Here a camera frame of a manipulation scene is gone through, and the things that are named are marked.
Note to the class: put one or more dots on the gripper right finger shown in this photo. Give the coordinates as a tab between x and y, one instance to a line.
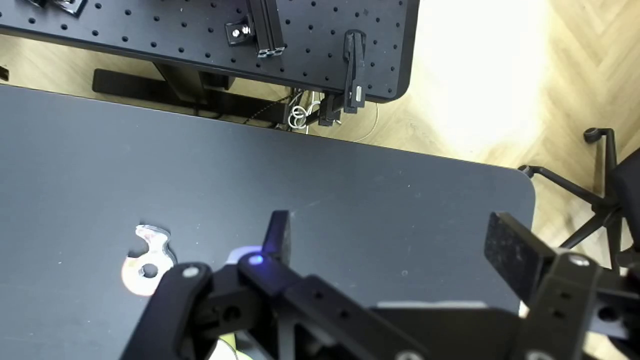
565	295

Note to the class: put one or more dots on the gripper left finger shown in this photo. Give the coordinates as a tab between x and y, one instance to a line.
280	295

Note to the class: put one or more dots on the black office chair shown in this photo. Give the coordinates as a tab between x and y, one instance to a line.
607	200

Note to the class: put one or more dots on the silver metal plate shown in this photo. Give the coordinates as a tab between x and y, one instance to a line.
150	260

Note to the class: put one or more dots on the black clamp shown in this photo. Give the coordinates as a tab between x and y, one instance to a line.
355	70

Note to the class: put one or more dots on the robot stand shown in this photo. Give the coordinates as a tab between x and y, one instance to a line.
150	30

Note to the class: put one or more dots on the black corner bracket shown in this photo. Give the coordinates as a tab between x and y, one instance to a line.
239	32

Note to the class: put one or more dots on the black aluminium extrusion post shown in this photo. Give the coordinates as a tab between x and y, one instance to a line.
267	25

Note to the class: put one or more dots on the silver corner bracket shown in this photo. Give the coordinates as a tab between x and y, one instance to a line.
62	4

